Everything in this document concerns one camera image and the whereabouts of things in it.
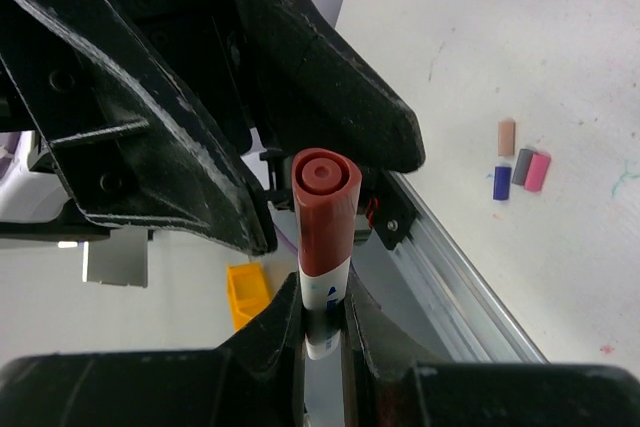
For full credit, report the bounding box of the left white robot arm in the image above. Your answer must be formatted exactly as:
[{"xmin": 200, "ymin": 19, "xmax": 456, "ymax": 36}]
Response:
[{"xmin": 1, "ymin": 0, "xmax": 426, "ymax": 255}]

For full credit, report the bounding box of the grey pen cap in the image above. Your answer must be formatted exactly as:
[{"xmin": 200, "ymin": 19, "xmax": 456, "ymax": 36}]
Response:
[{"xmin": 511, "ymin": 148, "xmax": 536, "ymax": 186}]

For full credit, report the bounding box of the blue pen cap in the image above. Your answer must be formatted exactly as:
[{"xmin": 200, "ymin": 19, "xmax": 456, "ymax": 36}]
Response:
[{"xmin": 492, "ymin": 165, "xmax": 512, "ymax": 201}]

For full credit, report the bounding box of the aluminium mounting rail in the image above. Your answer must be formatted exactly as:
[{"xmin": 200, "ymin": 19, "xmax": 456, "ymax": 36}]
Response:
[{"xmin": 353, "ymin": 173, "xmax": 546, "ymax": 363}]

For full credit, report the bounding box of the brown capped pen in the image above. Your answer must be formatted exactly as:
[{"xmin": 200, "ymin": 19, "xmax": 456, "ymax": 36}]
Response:
[{"xmin": 292, "ymin": 148, "xmax": 362, "ymax": 360}]

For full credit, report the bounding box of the pink pen cap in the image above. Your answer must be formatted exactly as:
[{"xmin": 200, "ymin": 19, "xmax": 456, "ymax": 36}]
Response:
[{"xmin": 524, "ymin": 153, "xmax": 551, "ymax": 192}]

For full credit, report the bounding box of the peach pen cap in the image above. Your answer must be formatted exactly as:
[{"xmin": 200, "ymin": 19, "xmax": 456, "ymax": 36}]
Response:
[{"xmin": 498, "ymin": 119, "xmax": 516, "ymax": 157}]

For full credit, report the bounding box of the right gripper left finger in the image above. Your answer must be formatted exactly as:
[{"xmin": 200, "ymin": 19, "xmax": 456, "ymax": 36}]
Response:
[{"xmin": 214, "ymin": 273, "xmax": 305, "ymax": 426}]

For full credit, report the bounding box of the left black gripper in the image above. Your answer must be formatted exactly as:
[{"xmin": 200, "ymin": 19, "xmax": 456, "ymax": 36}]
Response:
[{"xmin": 1, "ymin": 0, "xmax": 279, "ymax": 255}]

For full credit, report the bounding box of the yellow plastic block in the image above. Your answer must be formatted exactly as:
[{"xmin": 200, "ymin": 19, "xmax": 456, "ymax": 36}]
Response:
[{"xmin": 226, "ymin": 262, "xmax": 273, "ymax": 332}]

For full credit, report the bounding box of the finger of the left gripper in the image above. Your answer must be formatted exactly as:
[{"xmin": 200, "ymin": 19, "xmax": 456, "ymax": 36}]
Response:
[{"xmin": 233, "ymin": 0, "xmax": 426, "ymax": 173}]

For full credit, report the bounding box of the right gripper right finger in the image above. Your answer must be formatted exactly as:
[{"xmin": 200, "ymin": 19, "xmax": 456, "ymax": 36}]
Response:
[{"xmin": 342, "ymin": 270, "xmax": 440, "ymax": 426}]

